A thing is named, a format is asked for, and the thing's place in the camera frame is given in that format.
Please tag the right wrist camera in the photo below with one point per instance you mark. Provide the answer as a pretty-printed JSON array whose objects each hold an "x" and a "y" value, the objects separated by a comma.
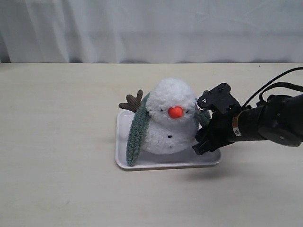
[{"x": 218, "y": 100}]

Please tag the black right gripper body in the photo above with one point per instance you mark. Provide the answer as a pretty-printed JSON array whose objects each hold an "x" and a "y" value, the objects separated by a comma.
[{"x": 220, "y": 130}]

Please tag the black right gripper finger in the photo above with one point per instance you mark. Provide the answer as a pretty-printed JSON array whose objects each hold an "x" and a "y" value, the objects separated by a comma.
[
  {"x": 203, "y": 147},
  {"x": 202, "y": 134}
]

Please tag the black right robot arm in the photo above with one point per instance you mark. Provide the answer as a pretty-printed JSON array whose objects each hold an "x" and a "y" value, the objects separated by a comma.
[{"x": 280, "y": 121}]

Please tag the green knitted scarf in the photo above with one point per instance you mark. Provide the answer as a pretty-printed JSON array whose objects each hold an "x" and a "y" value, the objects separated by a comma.
[{"x": 137, "y": 134}]

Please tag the white rectangular tray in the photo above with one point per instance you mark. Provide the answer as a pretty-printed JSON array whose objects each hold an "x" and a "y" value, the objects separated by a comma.
[{"x": 146, "y": 161}]

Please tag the white plush snowman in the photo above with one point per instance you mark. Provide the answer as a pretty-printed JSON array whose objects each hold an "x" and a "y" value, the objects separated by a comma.
[{"x": 168, "y": 123}]

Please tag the white backdrop curtain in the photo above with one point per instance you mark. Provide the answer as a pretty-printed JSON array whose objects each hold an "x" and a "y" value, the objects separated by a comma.
[{"x": 153, "y": 31}]

